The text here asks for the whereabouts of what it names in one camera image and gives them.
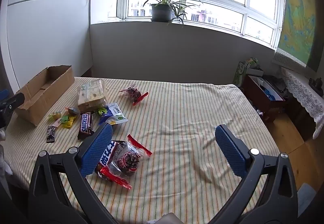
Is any cardboard box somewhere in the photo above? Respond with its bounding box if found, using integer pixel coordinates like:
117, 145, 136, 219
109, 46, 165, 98
15, 65, 75, 127

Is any brown chocolate bar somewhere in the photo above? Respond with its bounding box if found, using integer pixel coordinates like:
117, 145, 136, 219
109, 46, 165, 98
77, 112, 95, 141

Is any white cabinet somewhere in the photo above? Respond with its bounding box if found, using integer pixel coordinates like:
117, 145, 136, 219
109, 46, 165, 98
6, 0, 90, 90

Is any sliced bread packet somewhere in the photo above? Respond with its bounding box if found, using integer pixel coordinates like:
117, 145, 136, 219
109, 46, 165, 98
77, 79, 108, 113

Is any brown wooden box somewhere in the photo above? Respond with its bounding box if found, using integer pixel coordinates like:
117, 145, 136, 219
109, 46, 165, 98
243, 75, 286, 123

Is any small black candy packet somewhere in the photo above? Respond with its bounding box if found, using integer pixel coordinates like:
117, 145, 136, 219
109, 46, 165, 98
46, 125, 56, 143

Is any red-edged date cake packet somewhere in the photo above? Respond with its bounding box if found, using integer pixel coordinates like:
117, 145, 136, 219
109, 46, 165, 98
119, 84, 149, 106
97, 134, 153, 190

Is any white lace cloth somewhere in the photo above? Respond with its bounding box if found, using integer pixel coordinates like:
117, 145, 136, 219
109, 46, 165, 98
280, 67, 324, 140

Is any potted spider plant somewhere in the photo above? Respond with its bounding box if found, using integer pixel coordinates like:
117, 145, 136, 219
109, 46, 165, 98
142, 0, 203, 26

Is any yellow candy packet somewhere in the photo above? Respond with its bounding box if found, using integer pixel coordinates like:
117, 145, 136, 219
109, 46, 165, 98
63, 117, 78, 129

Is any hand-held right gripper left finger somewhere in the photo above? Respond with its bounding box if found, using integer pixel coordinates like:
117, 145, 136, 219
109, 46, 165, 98
28, 123, 119, 224

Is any wall map poster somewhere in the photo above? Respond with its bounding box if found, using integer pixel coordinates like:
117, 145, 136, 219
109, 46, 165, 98
272, 0, 324, 73

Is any blue and white snack packet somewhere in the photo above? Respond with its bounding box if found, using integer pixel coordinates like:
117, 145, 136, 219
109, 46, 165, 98
98, 103, 128, 125

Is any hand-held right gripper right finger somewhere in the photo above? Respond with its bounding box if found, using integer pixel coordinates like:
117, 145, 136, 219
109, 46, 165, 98
210, 124, 299, 224

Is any green carton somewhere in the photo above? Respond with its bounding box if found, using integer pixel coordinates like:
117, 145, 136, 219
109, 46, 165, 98
232, 57, 261, 85

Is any dark figurine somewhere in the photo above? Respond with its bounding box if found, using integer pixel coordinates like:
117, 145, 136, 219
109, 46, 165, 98
308, 77, 324, 98

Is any chocolate bar with white lettering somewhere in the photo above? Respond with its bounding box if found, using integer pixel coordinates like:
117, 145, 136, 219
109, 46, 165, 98
95, 140, 126, 174

